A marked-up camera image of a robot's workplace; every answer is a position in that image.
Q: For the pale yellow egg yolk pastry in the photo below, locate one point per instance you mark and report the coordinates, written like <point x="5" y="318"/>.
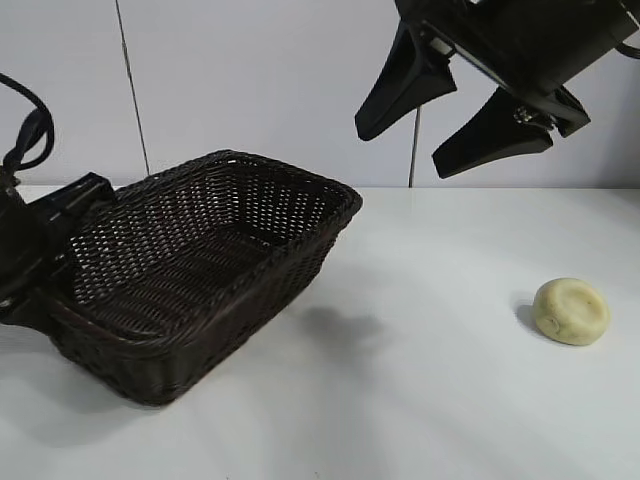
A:
<point x="572" y="310"/>

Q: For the dark brown wicker basket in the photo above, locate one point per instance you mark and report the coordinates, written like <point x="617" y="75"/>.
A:
<point x="200" y="260"/>

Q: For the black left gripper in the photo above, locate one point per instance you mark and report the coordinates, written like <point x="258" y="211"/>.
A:
<point x="30" y="235"/>

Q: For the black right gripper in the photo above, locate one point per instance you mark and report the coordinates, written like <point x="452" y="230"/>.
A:
<point x="525" y="35"/>

